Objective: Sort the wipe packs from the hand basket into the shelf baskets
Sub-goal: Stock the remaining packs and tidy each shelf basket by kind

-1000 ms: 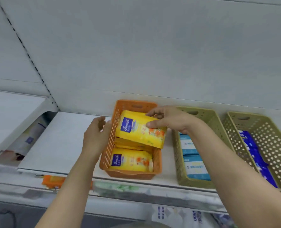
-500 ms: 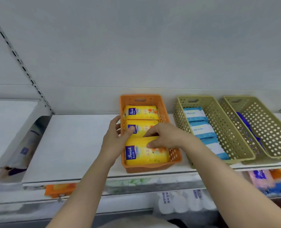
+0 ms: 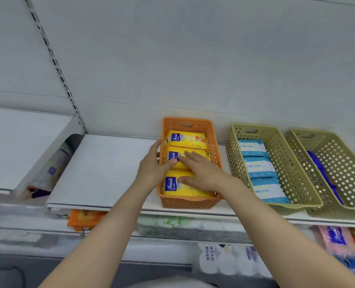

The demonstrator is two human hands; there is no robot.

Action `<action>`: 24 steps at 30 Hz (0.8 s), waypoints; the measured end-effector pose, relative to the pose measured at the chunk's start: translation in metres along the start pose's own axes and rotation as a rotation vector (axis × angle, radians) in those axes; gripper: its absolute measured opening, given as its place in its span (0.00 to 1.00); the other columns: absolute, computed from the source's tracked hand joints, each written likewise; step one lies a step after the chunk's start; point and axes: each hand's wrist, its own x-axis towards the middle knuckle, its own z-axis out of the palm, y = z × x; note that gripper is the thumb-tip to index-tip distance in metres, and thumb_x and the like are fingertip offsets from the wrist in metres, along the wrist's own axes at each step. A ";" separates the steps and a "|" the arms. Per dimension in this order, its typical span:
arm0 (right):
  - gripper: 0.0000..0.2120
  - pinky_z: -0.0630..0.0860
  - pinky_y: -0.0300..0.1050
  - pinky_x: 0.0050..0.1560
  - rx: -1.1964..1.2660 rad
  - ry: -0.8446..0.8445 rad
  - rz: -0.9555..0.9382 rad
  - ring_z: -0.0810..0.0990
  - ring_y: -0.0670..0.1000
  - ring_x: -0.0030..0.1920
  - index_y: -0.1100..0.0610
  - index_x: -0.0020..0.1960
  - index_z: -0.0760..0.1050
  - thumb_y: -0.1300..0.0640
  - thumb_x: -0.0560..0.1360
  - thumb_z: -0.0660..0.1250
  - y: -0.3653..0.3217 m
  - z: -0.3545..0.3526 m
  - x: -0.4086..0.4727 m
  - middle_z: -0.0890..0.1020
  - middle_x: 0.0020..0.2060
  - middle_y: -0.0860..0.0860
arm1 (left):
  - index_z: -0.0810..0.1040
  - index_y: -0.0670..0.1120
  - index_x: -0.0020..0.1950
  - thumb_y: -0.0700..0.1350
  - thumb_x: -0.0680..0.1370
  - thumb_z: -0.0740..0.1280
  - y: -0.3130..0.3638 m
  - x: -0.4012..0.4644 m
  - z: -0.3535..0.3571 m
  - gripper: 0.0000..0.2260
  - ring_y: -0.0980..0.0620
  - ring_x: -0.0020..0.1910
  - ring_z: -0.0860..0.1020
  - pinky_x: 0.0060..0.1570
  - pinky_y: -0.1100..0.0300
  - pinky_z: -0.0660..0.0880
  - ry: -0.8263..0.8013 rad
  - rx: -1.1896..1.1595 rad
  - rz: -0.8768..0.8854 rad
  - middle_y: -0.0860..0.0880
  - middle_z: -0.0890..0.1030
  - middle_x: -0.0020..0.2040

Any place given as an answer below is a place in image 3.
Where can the person's left hand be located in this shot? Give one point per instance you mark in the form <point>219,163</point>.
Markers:
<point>152,170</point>

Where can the person's right hand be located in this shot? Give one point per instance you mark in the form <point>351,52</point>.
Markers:
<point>209,176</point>

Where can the orange plastic basket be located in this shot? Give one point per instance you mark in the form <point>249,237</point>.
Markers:
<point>189,203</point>

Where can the stack of blue wipes packets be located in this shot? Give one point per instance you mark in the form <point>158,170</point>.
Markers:
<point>255,167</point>

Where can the olive plastic basket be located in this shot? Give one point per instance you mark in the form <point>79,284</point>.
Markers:
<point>330,214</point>
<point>297,208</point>

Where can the person's right forearm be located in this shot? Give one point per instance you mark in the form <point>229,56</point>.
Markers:
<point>285,242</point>

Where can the person's left forearm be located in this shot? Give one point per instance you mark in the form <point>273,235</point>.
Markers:
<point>99,242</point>

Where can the green and white tissue pack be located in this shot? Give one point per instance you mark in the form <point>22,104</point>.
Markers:
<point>180,226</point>

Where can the orange paper roll pack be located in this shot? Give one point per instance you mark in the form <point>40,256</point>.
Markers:
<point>86,220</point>

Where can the white bag blue print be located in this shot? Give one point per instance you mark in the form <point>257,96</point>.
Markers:
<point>225,260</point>

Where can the white wrapped paper pack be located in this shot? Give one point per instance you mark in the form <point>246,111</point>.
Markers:
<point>54,167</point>

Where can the white shirt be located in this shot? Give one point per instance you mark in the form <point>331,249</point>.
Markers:
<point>171,283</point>

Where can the pink tissue pack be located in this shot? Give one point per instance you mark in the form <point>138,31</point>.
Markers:
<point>336,239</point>

